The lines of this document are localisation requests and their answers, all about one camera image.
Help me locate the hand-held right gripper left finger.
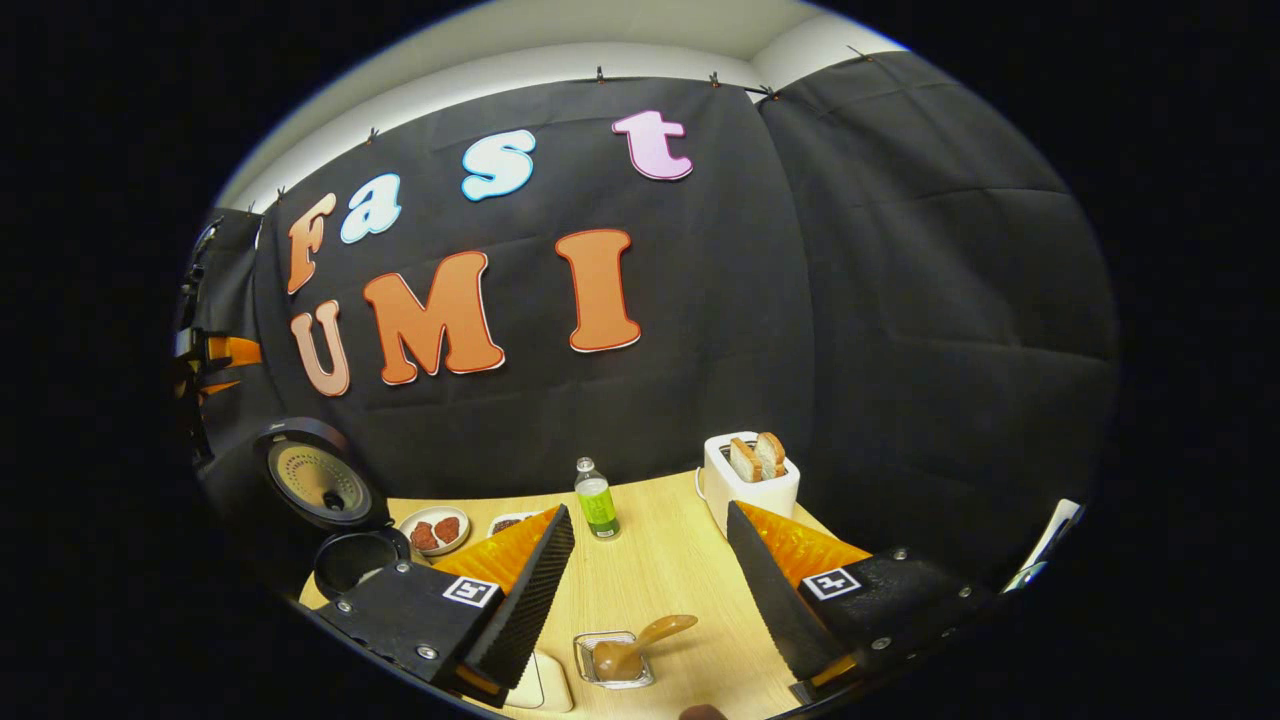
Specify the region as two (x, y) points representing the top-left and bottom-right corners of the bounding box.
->
(318, 503), (577, 709)

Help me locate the wooden spoon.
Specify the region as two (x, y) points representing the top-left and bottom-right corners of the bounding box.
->
(594, 614), (699, 683)

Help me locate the white dish of rice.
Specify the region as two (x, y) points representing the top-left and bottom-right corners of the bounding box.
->
(505, 650), (575, 713)

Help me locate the clear bottle with green label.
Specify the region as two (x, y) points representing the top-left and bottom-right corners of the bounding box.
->
(574, 457), (622, 542)

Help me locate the round white plate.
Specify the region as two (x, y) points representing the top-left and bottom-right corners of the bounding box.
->
(398, 505), (471, 557)

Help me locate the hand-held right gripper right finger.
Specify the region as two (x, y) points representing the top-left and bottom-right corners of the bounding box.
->
(726, 500), (1001, 703)

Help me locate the black backdrop cloth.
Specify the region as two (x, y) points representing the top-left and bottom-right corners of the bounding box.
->
(172, 50), (1121, 601)

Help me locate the white toaster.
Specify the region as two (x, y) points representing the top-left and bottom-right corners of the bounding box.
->
(697, 432), (802, 538)

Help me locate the dark grey rice cooker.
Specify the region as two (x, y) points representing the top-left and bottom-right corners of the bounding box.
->
(252, 417), (413, 603)

